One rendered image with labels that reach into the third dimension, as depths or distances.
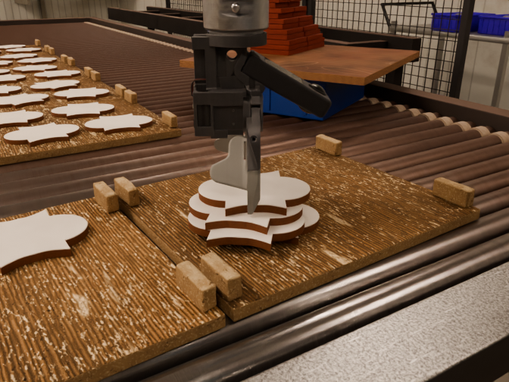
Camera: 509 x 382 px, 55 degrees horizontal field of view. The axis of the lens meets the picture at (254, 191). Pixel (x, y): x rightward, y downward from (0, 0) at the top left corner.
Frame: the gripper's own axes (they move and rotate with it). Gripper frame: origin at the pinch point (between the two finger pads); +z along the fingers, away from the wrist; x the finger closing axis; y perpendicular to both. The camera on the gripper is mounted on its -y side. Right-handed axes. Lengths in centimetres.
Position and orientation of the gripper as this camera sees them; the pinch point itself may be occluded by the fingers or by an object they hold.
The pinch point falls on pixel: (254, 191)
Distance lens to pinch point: 65.0
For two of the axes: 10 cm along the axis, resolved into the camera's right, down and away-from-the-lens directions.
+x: 0.3, 3.9, -9.2
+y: -10.0, 0.1, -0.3
